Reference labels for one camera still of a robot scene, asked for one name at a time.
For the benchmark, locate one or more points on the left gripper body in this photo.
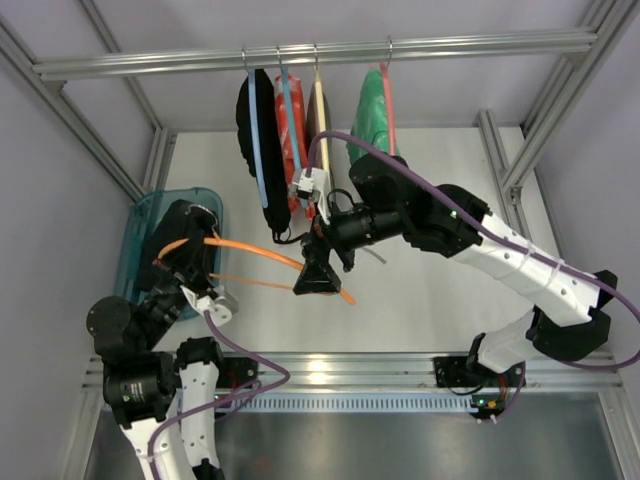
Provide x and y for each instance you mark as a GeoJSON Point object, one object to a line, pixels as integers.
{"type": "Point", "coordinates": [167, 279]}

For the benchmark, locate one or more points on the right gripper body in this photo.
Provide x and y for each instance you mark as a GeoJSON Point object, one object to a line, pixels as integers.
{"type": "Point", "coordinates": [320, 241]}

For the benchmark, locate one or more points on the black trousers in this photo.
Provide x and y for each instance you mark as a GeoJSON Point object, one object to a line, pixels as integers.
{"type": "Point", "coordinates": [183, 220]}

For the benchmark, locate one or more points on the orange clothes hanger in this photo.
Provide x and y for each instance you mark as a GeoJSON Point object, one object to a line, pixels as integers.
{"type": "Point", "coordinates": [224, 245]}

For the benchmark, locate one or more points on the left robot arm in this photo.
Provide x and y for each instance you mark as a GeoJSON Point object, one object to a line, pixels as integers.
{"type": "Point", "coordinates": [160, 399]}

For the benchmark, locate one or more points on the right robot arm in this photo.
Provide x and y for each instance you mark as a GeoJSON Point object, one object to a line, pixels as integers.
{"type": "Point", "coordinates": [567, 321]}

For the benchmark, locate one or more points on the black garment on blue hanger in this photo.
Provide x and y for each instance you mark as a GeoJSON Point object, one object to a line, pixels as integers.
{"type": "Point", "coordinates": [278, 214]}

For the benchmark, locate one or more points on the pink clothes hanger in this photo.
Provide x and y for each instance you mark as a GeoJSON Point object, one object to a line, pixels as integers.
{"type": "Point", "coordinates": [383, 71]}

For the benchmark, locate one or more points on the light blue clothes hanger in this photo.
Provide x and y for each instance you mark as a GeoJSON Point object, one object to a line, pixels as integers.
{"type": "Point", "coordinates": [255, 134]}

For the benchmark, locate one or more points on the teal plastic bin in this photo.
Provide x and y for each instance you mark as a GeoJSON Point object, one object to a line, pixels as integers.
{"type": "Point", "coordinates": [144, 217]}

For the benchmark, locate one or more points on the green garment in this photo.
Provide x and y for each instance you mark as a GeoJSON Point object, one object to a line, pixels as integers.
{"type": "Point", "coordinates": [370, 124]}

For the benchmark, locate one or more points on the red patterned garment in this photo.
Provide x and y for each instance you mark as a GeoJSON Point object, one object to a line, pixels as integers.
{"type": "Point", "coordinates": [290, 125]}

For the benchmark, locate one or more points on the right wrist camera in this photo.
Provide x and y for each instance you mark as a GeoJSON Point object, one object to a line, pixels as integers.
{"type": "Point", "coordinates": [313, 186]}

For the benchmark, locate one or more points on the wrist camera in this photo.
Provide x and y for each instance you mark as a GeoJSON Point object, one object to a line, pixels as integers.
{"type": "Point", "coordinates": [218, 302]}
{"type": "Point", "coordinates": [313, 186]}

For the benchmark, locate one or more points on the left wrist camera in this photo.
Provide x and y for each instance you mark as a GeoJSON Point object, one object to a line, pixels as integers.
{"type": "Point", "coordinates": [218, 302]}

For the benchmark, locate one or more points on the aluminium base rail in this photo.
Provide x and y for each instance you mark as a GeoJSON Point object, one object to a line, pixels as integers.
{"type": "Point", "coordinates": [415, 372]}

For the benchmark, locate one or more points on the grey brown garment with drawstring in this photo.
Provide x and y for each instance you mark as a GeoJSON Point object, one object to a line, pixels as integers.
{"type": "Point", "coordinates": [311, 128]}

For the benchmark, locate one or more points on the left aluminium frame post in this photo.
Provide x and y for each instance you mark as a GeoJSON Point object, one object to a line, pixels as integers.
{"type": "Point", "coordinates": [113, 120]}

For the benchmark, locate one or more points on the slotted cable duct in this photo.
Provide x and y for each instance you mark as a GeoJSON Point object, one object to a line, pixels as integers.
{"type": "Point", "coordinates": [298, 402]}

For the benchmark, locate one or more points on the aluminium hanging rail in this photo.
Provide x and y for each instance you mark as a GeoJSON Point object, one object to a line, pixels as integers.
{"type": "Point", "coordinates": [116, 65]}

